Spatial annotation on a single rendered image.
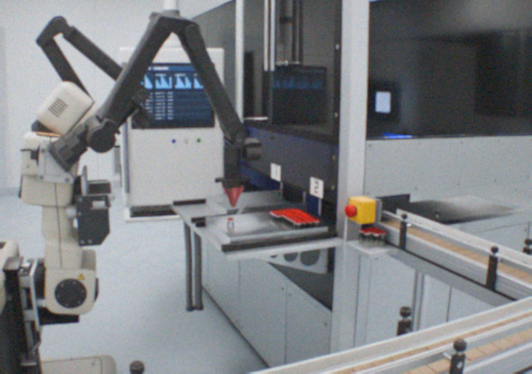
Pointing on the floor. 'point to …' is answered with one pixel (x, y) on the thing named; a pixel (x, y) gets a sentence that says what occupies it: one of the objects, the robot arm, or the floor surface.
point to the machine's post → (350, 155)
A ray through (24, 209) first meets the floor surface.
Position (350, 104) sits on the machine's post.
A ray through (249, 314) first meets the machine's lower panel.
